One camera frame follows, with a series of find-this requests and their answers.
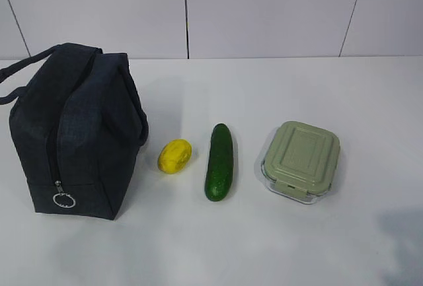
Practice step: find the green lidded glass container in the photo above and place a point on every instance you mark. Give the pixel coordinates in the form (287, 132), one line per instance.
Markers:
(298, 161)

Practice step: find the green cucumber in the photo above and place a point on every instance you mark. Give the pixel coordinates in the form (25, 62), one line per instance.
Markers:
(219, 175)

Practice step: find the yellow lemon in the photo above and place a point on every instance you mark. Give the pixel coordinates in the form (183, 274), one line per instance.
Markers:
(174, 156)

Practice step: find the dark blue lunch bag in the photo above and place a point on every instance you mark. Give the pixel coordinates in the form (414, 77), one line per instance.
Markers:
(77, 127)

